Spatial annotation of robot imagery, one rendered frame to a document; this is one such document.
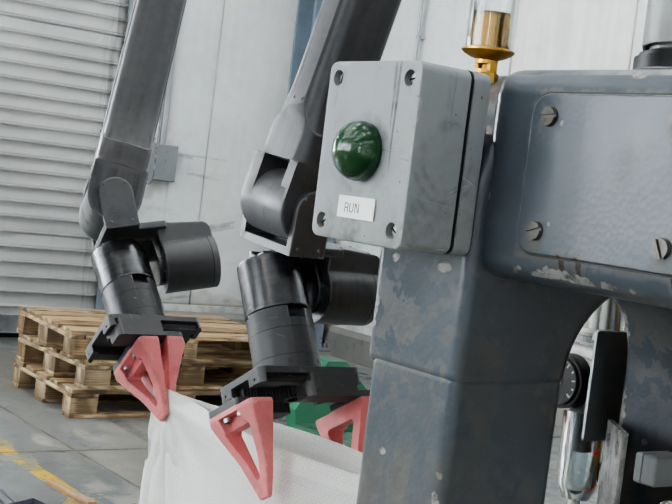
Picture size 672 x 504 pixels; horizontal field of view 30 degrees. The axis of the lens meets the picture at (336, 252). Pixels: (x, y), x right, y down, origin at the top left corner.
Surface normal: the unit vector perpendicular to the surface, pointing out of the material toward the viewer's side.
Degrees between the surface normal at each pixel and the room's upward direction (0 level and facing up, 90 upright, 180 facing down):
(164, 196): 90
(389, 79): 90
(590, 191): 90
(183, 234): 65
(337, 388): 60
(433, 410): 90
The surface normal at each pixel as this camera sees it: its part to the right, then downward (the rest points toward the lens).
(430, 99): 0.58, 0.11
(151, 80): 0.37, -0.33
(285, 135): -0.75, -0.26
